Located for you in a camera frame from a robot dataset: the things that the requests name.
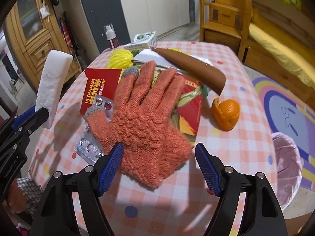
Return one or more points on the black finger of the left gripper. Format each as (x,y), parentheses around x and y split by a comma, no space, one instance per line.
(36,120)

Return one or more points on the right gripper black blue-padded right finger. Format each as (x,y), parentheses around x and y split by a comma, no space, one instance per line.
(262,213)

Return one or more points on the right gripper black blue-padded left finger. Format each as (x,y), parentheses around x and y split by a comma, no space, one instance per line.
(55,214)

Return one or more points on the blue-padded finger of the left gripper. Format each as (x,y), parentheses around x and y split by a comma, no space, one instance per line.
(23,117)

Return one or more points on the white foam block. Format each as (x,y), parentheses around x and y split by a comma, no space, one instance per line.
(52,79)

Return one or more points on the orange knitted glove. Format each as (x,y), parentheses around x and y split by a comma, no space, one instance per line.
(153,148)

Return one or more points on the pink-lined trash bin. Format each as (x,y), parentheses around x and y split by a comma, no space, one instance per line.
(289,168)

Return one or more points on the person's hand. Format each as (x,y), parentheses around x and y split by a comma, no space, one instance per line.
(15,201)

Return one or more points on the silver pill blister pack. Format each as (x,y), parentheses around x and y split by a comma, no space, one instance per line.
(88,147)

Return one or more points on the red Ultraman book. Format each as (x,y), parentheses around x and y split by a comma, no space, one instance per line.
(101,86)

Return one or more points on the wooden glass-door cabinet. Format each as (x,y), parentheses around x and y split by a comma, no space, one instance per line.
(32,31)

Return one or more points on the yellow spiky ball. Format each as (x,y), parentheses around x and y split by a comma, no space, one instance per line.
(120,59)

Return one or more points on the white spray bottle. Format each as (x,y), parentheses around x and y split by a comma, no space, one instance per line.
(111,37)

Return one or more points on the rainbow oval rug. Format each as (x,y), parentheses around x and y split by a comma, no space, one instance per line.
(287,114)

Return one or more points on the white notebook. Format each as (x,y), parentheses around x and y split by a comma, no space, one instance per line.
(147,55)

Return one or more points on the small green white carton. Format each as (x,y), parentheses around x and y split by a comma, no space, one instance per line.
(142,41)

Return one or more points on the white wardrobe with portholes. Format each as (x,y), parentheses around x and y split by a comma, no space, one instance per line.
(131,17)

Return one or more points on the yellow bed sheet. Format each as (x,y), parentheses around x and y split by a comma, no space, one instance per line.
(288,58)

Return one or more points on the brown leather pouch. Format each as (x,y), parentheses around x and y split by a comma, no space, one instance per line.
(207,74)

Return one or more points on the wooden bunk bed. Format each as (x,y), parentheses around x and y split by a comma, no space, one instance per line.
(288,26)

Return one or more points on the wooden stair drawers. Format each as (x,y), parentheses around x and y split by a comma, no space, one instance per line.
(226,22)

